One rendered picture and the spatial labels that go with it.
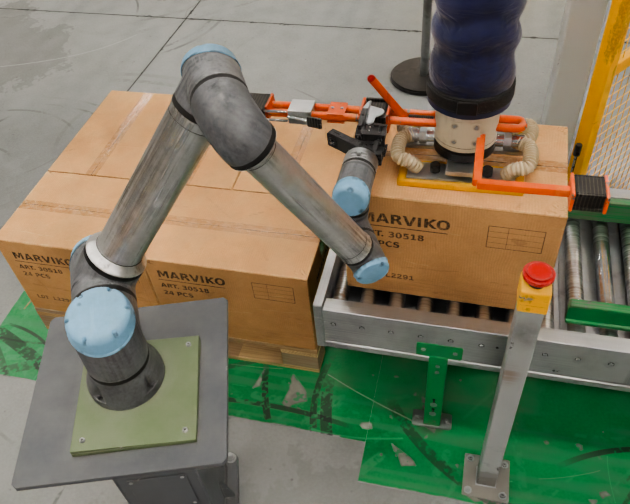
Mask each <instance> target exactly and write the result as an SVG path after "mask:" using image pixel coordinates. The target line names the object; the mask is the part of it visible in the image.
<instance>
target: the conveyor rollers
mask: <svg viewBox="0 0 630 504"><path fill-rule="evenodd" d="M591 224H592V238H593V252H594V266H595V279H596V293H597V302H604V303H612V304H615V298H614V287H613V277H612V266H611V256H610V246H609V235H608V225H607V222H604V221H594V220H591ZM619 228H620V237H621V245H622V254H623V263H624V272H625V281H626V290H627V298H628V306H630V224H624V223H619ZM564 234H565V266H566V298H567V307H568V304H569V301H570V299H572V298H573V299H581V300H584V292H583V274H582V256H581V237H580V219H574V218H568V219H567V223H566V226H565V230H564ZM350 290H351V286H348V285H347V272H346V264H345V263H344V262H342V265H341V269H340V273H339V276H338V280H337V283H336V287H335V290H334V294H333V297H332V299H338V300H345V301H348V298H349V294H350ZM378 291H379V290H375V289H369V288H363V291H362V295H361V299H360V303H367V304H376V300H377V295H378ZM405 298H406V294H403V293H396V292H391V293H390V298H389V303H388V306H390V307H397V308H404V304H405ZM434 299H435V298H430V297H423V296H419V298H418V304H417V310H419V311H426V312H433V306H434ZM462 311H463V302H458V301H451V300H447V306H446V314H448V315H456V316H462ZM492 312H493V307H492V306H485V305H478V304H476V315H475V318H478V319H485V320H492ZM513 314H514V310H512V309H506V321H505V322H507V323H512V318H513ZM541 327H544V328H552V329H554V305H553V283H552V298H551V301H550V305H549V308H548V311H547V314H546V315H544V318H543V321H542V325H541ZM567 329H568V331H574V332H581V333H586V329H585V326H584V325H577V324H569V323H567ZM599 335H603V336H610V337H618V330H614V329H606V328H599Z"/></svg>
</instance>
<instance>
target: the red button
mask: <svg viewBox="0 0 630 504"><path fill-rule="evenodd" d="M522 276H523V279H524V280H525V281H526V282H527V283H528V285H529V286H530V287H532V288H534V289H542V288H544V287H548V286H550V285H552V283H553V282H554V280H555V277H556V273H555V270H554V269H553V267H551V266H550V265H549V264H547V263H545V262H541V261H533V262H529V263H527V264H526V265H525V266H524V268H523V272H522Z"/></svg>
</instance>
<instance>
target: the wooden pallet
mask: <svg viewBox="0 0 630 504"><path fill-rule="evenodd" d="M34 308H35V310H36V311H37V313H38V314H39V316H40V318H41V319H42V321H43V323H44V324H45V326H46V328H47V329H49V326H50V322H51V321H52V320H53V319H54V318H56V317H64V316H65V314H66V312H64V311H57V310H51V309H44V308H38V307H34ZM324 354H325V347H324V346H317V350H310V349H304V348H297V347H291V346H284V345H278V344H271V343H265V342H258V341H252V340H245V339H239V338H232V337H228V358H232V359H238V360H244V361H250V362H257V363H263V364H269V365H275V366H281V367H288V368H294V369H300V370H306V371H312V372H318V373H319V372H320V369H321V365H322V362H323V358H324Z"/></svg>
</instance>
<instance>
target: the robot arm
mask: <svg viewBox="0 0 630 504"><path fill-rule="evenodd" d="M180 72H181V76H182V78H181V80H180V82H179V84H178V86H177V88H176V90H175V92H174V94H173V96H172V98H171V102H170V104H169V106H168V108H167V110H166V112H165V114H164V116H163V117H162V119H161V121H160V123H159V125H158V127H157V129H156V131H155V133H154V134H153V136H152V138H151V140H150V142H149V144H148V146H147V148H146V149H145V151H144V153H143V155H142V157H141V159H140V161H139V163H138V164H137V166H136V168H135V170H134V172H133V174H132V176H131V178H130V180H129V181H128V183H127V185H126V187H125V189H124V191H123V193H122V195H121V196H120V198H119V200H118V202H117V204H116V206H115V208H114V210H113V212H112V213H111V215H110V217H109V219H108V221H107V223H106V225H105V227H104V228H103V230H102V231H100V232H97V233H94V234H93V235H89V236H87V237H85V238H83V239H82V240H80V241H79V242H78V243H77V244H76V245H75V246H74V248H73V250H72V252H71V257H70V262H69V270H70V283H71V304H70V305H69V307H68V309H67V311H66V314H65V319H64V323H65V329H66V333H67V337H68V339H69V341H70V343H71V344H72V346H73V347H74V349H75V350H76V352H77V354H78V356H79V357H80V359H81V361H82V363H83V365H84V366H85V368H86V370H87V376H86V384H87V388H88V391H89V393H90V395H91V397H92V398H93V400H94V401H95V402H96V403H97V404H98V405H100V406H101V407H103V408H106V409H109V410H114V411H124V410H129V409H133V408H136V407H138V406H140V405H142V404H144V403H145V402H147V401H148V400H150V399H151V398H152V397H153V396H154V395H155V394H156V392H157V391H158V390H159V388H160V386H161V385H162V382H163V379H164V375H165V367H164V363H163V360H162V358H161V355H160V354H159V352H158V351H157V350H156V349H155V348H154V347H153V346H152V345H150V344H148V343H147V342H146V340H145V337H144V335H143V332H142V329H141V326H140V320H139V312H138V305H137V298H136V290H135V288H136V283H137V281H138V280H139V278H140V276H141V275H142V273H143V272H144V270H145V268H146V264H147V259H146V256H145V252H146V250H147V249H148V247H149V245H150V244H151V242H152V240H153V239H154V237H155V235H156V234H157V232H158V230H159V229H160V227H161V225H162V224H163V222H164V220H165V219H166V217H167V215H168V214H169V212H170V210H171V209H172V207H173V205H174V204H175V202H176V200H177V198H178V197H179V195H180V193H181V192H182V190H183V188H184V187H185V185H186V183H187V182H188V180H189V178H190V177H191V175H192V173H193V172H194V170H195V168H196V167H197V165H198V163H199V162H200V160H201V158H202V157H203V155H204V153H205V152H206V150H207V148H208V147H209V145H211V146H212V147H213V149H214V150H215V151H216V153H217V154H218V155H219V156H220V157H221V158H222V160H224V161H225V162H226V163H227V164H228V165H229V166H230V167H231V168H232V169H234V170H236V171H247V172H248V173H249V174H250V175H251V176H252V177H253V178H254V179H256V180H257V181H258V182H259V183H260V184H261V185H262V186H263V187H264V188H265V189H266V190H267V191H269V192H270V193H271V194H272V195H273V196H274V197H275V198H276V199H277V200H278V201H279V202H280V203H282V204H283V205H284V206H285V207H286V208H287V209H288V210H289V211H290V212H291V213H292V214H293V215H295V216H296V217H297V218H298V219H299V220H300V221H301V222H302V223H303V224H304V225H305V226H306V227H308V228H309V229H310V230H311V231H312V232H313V233H314V234H315V235H316V236H317V237H318V238H319V239H321V240H322V241H323V242H324V243H325V244H326V245H327V246H328V247H329V248H330V249H331V250H332V251H334V252H335V253H336V254H337V255H338V256H339V257H340V259H341V260H342V261H343V262H344V263H345V264H346V265H347V266H348V267H349V268H350V269H351V270H352V272H353V274H354V275H353V276H354V278H355V279H356V280H357V282H359V283H361V284H370V283H374V282H376V281H378V280H380V279H382V278H383V277H384V276H385V275H386V274H387V272H388V270H389V263H388V259H387V258H386V256H385V254H384V252H383V250H382V248H381V246H380V244H379V242H378V240H377V237H376V235H375V233H374V231H373V229H372V227H371V225H370V223H369V220H368V213H369V205H370V197H371V191H372V186H373V183H374V179H375V175H376V171H377V167H378V166H381V165H382V161H383V157H385V155H386V151H387V147H388V144H385V138H386V134H387V126H388V124H381V123H374V120H375V118H376V117H378V116H381V115H383V114H384V110H383V109H381V108H377V107H374V106H371V102H372V101H368V102H367V103H366V104H365V106H364V107H363V108H362V110H361V113H360V116H359V121H358V125H357V127H356V132H355V138H352V137H350V136H348V135H346V134H344V133H342V132H340V131H338V130H336V129H332V130H330V131H329V132H328V133H327V141H328V145H329V146H331V147H333V148H335V149H337V150H339V151H341V152H343V153H345V154H346V155H345V157H344V160H343V163H342V167H341V170H340V173H339V176H338V179H337V182H336V185H335V186H334V188H333V192H332V198H331V197H330V196H329V194H328V193H327V192H326V191H325V190H324V189H323V188H322V187H321V186H320V185H319V184H318V183H317V182H316V181H315V180H314V179H313V178H312V177H311V176H310V175H309V174H308V173H307V172H306V171H305V169H304V168H303V167H302V166H301V165H300V164H299V163H298V162H297V161H296V160H295V159H294V158H293V157H292V156H291V155H290V154H289V153H288V152H287V151H286V150H285V149H284V148H283V147H282V146H281V144H280V143H279V142H278V141H277V140H276V138H277V132H276V129H275V127H274V126H273V125H272V123H271V122H270V121H269V120H268V119H267V118H266V117H265V115H264V114H263V113H262V111H261V110H260V109H259V107H258V106H257V104H256V103H255V101H254V100H253V98H252V97H251V95H250V93H249V90H248V88H247V85H246V82H245V79H244V77H243V74H242V70H241V66H240V64H239V62H238V61H237V59H236V57H235V56H234V54H233V53H232V52H231V51H230V50H229V49H227V48H225V47H223V46H221V45H218V44H203V45H200V46H199V45H198V46H196V47H194V48H192V49H191V50H189V51H188V52H187V53H186V54H185V56H184V57H183V59H182V63H181V68H180ZM373 123H374V124H373ZM365 124H368V125H367V126H366V125H365ZM370 124H373V125H370ZM385 148H386V149H385Z"/></svg>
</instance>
